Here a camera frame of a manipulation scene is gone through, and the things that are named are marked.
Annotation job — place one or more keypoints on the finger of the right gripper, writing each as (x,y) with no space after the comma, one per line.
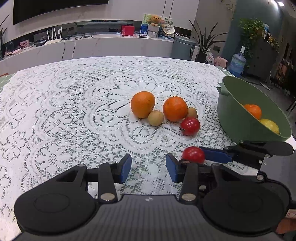
(216,155)

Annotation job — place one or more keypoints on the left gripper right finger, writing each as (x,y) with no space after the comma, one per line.
(184,172)

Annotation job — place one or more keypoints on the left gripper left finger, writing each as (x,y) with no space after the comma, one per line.
(112,173)

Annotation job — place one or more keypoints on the red tomato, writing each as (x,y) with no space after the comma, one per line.
(190,126)
(193,154)

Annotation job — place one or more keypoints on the yellow-green pear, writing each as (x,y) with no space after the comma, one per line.
(270,125)

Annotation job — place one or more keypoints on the green colander bowl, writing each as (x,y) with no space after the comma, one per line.
(241,125)

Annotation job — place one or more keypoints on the orange mandarin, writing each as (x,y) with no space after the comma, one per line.
(254,110)

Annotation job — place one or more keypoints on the right brown kiwi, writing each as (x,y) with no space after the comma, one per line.
(192,113)

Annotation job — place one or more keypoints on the brown kiwi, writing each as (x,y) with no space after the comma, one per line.
(155,118)
(192,113)

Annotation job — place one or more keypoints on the left brown kiwi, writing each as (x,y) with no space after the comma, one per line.
(155,118)

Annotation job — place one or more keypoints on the right back orange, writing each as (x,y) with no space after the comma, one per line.
(175,109)

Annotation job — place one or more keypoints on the orange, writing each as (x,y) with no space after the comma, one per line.
(142,104)
(175,109)

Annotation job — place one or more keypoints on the white lace tablecloth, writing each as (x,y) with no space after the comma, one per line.
(58,115)

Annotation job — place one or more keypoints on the left back orange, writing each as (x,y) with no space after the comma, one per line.
(142,104)

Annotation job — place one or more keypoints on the dark drawer cabinet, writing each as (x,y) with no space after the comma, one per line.
(264,56)

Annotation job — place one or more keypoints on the blue water jug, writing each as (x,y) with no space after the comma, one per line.
(237,63)

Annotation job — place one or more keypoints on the pink piggy heater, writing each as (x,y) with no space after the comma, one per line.
(219,61)

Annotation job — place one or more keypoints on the white plastic bag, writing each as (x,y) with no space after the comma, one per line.
(209,57)

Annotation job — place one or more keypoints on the grey trash bin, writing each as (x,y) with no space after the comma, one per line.
(183,48)

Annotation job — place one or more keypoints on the potted long-leaf plant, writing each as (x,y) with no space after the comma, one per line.
(205,40)

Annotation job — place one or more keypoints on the trailing green plant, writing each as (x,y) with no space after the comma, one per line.
(251,31)

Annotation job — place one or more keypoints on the white tv cabinet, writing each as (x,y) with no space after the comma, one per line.
(84,47)

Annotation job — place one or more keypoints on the red box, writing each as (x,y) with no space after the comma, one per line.
(127,30)

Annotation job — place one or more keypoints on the white wifi router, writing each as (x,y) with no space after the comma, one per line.
(53,35)

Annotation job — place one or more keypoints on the teddy bear toy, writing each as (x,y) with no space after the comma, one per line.
(154,20)

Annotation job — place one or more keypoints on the left potted plant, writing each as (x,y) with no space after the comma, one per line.
(1,38)

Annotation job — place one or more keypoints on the black wall television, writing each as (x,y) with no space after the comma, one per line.
(26,9)

